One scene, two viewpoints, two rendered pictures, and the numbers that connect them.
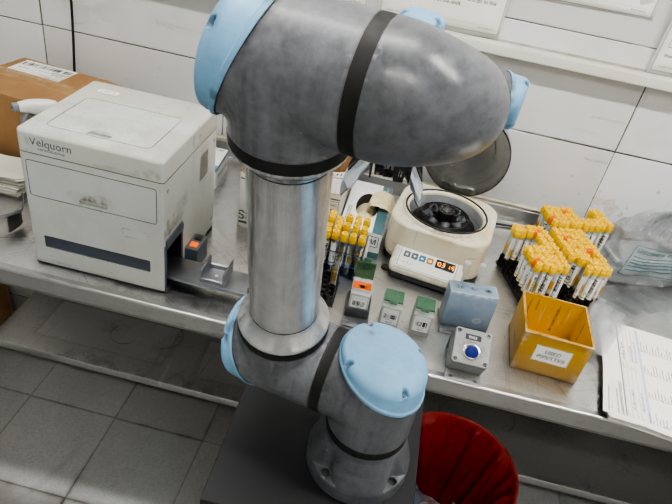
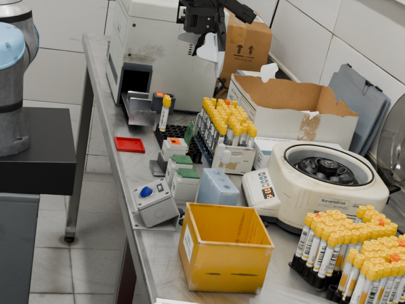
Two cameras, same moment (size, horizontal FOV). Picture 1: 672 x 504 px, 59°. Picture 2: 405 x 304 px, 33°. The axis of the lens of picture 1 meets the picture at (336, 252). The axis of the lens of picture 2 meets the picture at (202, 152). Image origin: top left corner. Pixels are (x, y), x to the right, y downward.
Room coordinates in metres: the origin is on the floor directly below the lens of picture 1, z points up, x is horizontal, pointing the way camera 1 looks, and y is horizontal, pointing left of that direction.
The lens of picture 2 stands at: (0.47, -1.39, 1.55)
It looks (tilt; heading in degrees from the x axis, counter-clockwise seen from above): 23 degrees down; 68
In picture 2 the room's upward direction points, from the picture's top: 12 degrees clockwise
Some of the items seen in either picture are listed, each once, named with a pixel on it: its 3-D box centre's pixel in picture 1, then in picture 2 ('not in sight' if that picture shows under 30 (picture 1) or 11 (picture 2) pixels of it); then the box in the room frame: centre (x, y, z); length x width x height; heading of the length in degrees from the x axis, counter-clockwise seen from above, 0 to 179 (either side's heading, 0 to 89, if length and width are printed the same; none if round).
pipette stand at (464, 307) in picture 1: (467, 307); (216, 201); (0.97, -0.29, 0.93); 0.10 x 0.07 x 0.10; 92
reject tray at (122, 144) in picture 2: not in sight; (129, 144); (0.88, 0.06, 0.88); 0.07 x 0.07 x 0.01; 86
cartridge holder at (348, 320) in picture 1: (357, 307); (170, 164); (0.95, -0.07, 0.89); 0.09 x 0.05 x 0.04; 178
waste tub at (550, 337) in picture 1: (548, 336); (223, 247); (0.93, -0.46, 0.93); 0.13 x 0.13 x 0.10; 83
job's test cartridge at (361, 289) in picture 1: (359, 296); (173, 153); (0.95, -0.07, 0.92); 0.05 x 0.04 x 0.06; 178
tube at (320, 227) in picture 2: (545, 284); (313, 250); (1.10, -0.48, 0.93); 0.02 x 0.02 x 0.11
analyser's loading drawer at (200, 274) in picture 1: (206, 271); (137, 101); (0.93, 0.25, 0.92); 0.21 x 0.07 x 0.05; 86
